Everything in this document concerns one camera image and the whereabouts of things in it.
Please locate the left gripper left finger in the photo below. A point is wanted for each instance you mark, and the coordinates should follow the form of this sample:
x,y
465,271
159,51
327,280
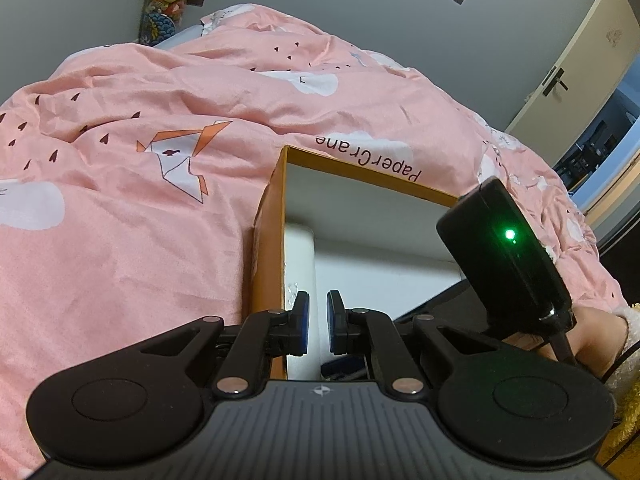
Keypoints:
x,y
249,350

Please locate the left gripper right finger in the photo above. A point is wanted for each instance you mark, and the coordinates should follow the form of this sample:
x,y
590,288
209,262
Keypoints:
x,y
373,337

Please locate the white rectangular case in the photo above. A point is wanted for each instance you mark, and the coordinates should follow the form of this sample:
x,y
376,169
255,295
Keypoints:
x,y
300,304

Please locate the cream bedroom door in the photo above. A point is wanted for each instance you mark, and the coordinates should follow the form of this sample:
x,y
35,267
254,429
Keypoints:
x,y
595,61

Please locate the right hand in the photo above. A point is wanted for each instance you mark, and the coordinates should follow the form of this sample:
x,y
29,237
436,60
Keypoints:
x,y
597,340

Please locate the orange cardboard storage box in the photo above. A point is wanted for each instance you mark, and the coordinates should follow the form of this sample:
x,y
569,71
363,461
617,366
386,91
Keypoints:
x,y
323,224

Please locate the pink printed duvet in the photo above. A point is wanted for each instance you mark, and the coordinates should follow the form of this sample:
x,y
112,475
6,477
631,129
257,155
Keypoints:
x,y
131,177

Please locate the black door handle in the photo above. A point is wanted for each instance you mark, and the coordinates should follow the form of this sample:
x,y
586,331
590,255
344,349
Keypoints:
x,y
555,80

